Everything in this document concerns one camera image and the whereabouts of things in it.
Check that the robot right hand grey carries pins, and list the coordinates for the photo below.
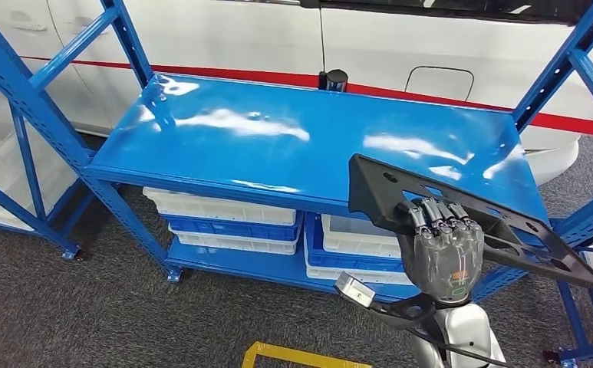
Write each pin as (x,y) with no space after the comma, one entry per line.
(443,259)

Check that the white car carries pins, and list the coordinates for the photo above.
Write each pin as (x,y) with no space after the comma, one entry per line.
(225,35)

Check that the black plastic panel part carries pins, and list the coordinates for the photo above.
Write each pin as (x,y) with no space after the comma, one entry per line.
(372,198)

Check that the yellow floor tape square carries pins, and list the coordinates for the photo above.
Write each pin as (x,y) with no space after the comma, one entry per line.
(286,353)

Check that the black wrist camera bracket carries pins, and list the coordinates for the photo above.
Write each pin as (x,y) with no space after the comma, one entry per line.
(403,312)

